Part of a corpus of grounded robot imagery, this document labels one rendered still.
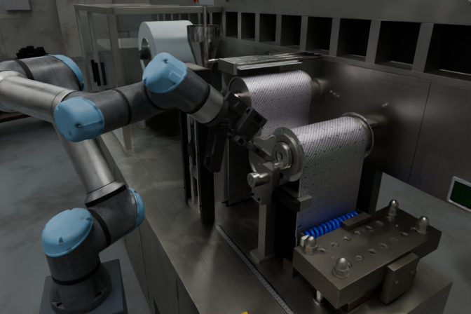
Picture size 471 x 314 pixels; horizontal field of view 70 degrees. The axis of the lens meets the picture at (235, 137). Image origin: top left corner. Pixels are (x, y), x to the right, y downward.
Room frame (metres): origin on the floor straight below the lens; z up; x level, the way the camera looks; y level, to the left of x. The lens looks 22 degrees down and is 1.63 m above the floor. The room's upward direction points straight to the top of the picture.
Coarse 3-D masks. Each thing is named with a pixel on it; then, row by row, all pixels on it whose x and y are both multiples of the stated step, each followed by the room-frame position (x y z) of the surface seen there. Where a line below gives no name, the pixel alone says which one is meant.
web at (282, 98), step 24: (288, 72) 1.10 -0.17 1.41; (264, 96) 0.98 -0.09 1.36; (288, 96) 1.03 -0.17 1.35; (288, 120) 1.03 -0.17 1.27; (336, 120) 0.90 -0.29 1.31; (312, 144) 0.78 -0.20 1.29; (336, 144) 0.81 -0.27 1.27; (360, 144) 0.86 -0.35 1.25; (240, 168) 1.11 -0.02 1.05; (312, 168) 0.77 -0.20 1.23; (240, 192) 1.11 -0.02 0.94
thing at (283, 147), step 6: (276, 144) 0.80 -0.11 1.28; (282, 144) 0.78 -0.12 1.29; (288, 144) 0.79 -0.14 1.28; (276, 150) 0.80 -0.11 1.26; (282, 150) 0.78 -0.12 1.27; (288, 150) 0.77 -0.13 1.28; (276, 156) 0.81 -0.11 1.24; (282, 156) 0.79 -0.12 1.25; (288, 156) 0.76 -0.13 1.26; (276, 162) 0.80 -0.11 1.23; (288, 162) 0.76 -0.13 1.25; (282, 168) 0.78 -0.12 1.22
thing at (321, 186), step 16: (320, 176) 0.79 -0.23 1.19; (336, 176) 0.82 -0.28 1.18; (352, 176) 0.85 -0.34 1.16; (304, 192) 0.76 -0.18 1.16; (320, 192) 0.79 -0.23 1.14; (336, 192) 0.82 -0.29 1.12; (352, 192) 0.85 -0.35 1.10; (320, 208) 0.79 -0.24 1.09; (336, 208) 0.83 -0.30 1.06; (352, 208) 0.86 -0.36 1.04; (304, 224) 0.76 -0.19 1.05; (320, 224) 0.80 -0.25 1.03
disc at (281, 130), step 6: (276, 132) 0.84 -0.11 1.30; (282, 132) 0.82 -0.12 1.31; (288, 132) 0.80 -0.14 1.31; (294, 138) 0.77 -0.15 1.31; (300, 144) 0.76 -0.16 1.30; (300, 150) 0.75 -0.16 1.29; (300, 156) 0.75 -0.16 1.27; (300, 162) 0.75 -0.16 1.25; (288, 168) 0.79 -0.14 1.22; (300, 168) 0.75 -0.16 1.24; (282, 174) 0.81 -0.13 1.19; (294, 174) 0.76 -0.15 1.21; (300, 174) 0.75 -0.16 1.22; (288, 180) 0.78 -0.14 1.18; (294, 180) 0.76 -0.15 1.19
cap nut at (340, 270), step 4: (336, 260) 0.62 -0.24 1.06; (340, 260) 0.61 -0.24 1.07; (344, 260) 0.60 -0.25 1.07; (336, 264) 0.61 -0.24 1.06; (340, 264) 0.60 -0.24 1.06; (344, 264) 0.60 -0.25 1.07; (336, 268) 0.60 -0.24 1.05; (340, 268) 0.60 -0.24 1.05; (344, 268) 0.60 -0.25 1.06; (348, 268) 0.60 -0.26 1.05; (336, 272) 0.60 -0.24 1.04; (340, 272) 0.60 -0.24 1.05; (344, 272) 0.59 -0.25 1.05; (336, 276) 0.60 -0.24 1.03; (340, 276) 0.60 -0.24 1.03; (344, 276) 0.60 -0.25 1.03
